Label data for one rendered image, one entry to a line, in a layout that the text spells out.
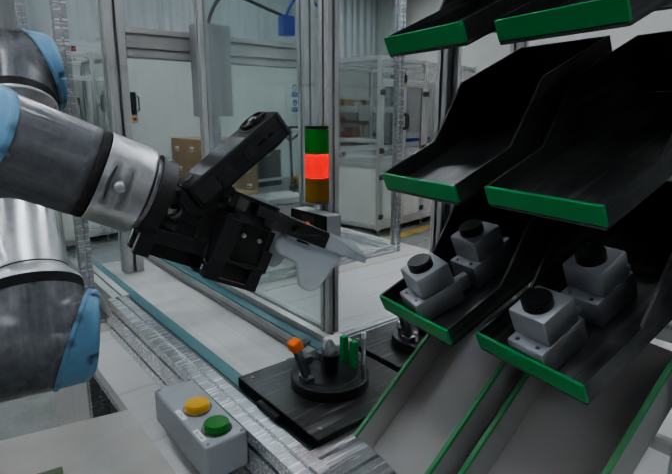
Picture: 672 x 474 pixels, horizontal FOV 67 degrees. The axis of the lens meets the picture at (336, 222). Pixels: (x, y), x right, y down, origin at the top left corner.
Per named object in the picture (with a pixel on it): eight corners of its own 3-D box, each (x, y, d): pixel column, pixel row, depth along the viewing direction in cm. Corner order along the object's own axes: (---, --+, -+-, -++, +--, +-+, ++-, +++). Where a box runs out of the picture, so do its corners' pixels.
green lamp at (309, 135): (314, 154, 102) (314, 129, 101) (299, 153, 106) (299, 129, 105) (333, 153, 105) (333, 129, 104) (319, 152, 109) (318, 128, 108)
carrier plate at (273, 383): (317, 452, 76) (317, 439, 75) (238, 386, 94) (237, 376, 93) (425, 396, 91) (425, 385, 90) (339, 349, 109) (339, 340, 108)
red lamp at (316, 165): (314, 179, 103) (314, 155, 102) (300, 177, 107) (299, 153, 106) (333, 177, 106) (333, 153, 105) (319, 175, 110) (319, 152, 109)
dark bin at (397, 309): (451, 348, 57) (432, 296, 54) (384, 309, 68) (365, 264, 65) (605, 220, 67) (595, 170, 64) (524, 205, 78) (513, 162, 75)
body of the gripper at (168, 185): (235, 273, 54) (120, 238, 47) (266, 197, 54) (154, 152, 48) (262, 295, 47) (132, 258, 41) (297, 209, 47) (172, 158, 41)
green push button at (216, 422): (210, 444, 77) (210, 432, 77) (199, 431, 80) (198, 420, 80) (234, 434, 80) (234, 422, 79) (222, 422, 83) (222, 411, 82)
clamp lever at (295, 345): (305, 381, 87) (292, 346, 84) (298, 376, 88) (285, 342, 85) (321, 368, 89) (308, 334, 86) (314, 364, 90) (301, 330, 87)
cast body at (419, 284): (423, 326, 61) (404, 279, 59) (406, 310, 65) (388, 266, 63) (480, 292, 63) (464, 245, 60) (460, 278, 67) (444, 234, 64)
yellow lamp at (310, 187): (314, 204, 104) (314, 180, 103) (300, 200, 108) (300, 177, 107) (333, 201, 107) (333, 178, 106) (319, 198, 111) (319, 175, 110)
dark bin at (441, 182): (459, 206, 53) (438, 142, 51) (387, 190, 65) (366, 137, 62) (619, 94, 63) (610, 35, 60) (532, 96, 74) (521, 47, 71)
